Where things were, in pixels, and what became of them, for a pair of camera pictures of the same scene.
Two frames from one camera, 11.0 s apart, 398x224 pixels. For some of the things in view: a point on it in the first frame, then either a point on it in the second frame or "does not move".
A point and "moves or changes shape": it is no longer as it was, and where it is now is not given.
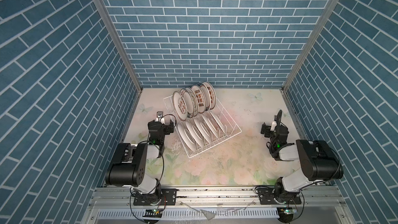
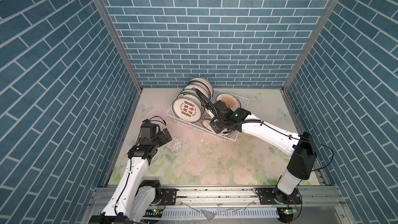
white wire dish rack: [201, 123] to [224, 114]
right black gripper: [268, 128] to [214, 128]
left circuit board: [153, 213] does not move
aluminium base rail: [217, 205] does not move
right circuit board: [285, 213] does not move
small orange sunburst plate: [219, 123] moves or changes shape
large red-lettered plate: [201, 98] to [201, 83]
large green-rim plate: [190, 107] to [192, 93]
